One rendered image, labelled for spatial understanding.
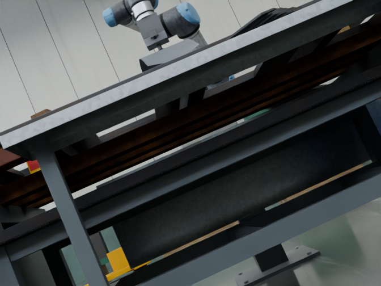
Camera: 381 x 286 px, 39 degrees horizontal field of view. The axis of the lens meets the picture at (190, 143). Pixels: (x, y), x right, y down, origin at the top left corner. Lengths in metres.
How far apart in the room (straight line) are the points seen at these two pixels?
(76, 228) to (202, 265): 0.41
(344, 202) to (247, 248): 0.31
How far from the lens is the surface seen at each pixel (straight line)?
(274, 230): 1.61
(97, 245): 9.69
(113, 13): 2.20
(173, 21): 2.50
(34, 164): 2.20
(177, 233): 2.35
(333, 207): 1.65
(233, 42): 1.32
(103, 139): 2.24
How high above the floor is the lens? 0.42
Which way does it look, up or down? 6 degrees up
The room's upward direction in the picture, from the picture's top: 24 degrees counter-clockwise
